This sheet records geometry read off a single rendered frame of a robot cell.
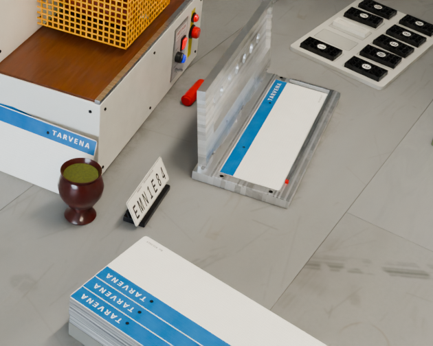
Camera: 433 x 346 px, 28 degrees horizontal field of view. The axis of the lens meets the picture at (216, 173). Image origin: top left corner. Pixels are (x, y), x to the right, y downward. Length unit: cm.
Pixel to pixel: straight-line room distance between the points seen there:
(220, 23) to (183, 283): 105
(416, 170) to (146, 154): 59
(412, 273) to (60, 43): 83
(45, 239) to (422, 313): 69
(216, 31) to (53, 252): 91
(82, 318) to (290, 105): 82
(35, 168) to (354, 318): 67
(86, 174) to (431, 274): 67
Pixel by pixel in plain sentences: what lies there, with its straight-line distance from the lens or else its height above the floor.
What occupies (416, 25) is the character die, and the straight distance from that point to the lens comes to 245.
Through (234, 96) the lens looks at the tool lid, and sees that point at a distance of 186.
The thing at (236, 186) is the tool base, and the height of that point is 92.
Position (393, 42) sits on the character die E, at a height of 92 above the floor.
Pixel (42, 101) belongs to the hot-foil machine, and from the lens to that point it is 168.
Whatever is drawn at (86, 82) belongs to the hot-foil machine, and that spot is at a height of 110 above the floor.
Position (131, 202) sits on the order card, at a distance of 161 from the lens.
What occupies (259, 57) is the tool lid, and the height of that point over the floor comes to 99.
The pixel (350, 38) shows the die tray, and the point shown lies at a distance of 233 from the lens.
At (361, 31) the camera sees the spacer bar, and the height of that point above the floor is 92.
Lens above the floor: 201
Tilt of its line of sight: 38 degrees down
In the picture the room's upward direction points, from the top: 8 degrees clockwise
